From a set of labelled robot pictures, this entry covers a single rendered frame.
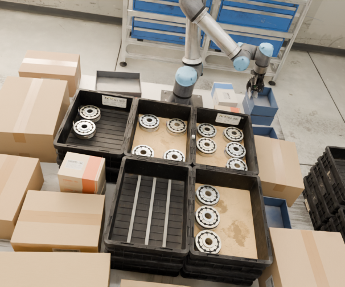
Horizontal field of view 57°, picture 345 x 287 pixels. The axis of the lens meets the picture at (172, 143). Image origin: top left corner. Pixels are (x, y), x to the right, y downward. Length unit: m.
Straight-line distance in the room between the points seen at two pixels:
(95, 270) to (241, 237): 0.58
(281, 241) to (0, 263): 0.99
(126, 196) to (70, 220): 0.24
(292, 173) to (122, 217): 0.83
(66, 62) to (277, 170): 1.31
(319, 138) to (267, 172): 1.84
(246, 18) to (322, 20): 1.48
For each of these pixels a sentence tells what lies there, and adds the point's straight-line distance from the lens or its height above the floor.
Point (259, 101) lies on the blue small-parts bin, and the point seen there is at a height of 0.78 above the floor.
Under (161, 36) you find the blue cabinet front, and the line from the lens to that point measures 3.37.
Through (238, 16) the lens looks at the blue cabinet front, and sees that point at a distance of 3.33.
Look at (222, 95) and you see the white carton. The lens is 2.03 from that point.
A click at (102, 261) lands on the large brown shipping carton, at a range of 1.17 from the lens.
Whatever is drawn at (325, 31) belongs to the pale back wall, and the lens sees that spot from 4.70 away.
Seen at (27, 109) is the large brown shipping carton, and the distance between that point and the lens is 1.67.
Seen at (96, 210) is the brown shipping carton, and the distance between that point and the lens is 1.31.
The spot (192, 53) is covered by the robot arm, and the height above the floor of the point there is 1.03.
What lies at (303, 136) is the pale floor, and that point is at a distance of 3.29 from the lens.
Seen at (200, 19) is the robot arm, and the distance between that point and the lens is 1.66.
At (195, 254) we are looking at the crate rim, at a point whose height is 0.93.
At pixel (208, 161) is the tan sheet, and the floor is 0.83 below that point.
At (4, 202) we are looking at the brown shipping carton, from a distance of 1.39.
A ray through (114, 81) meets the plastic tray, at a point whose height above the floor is 0.75.
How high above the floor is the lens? 1.98
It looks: 46 degrees down
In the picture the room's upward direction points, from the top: 12 degrees clockwise
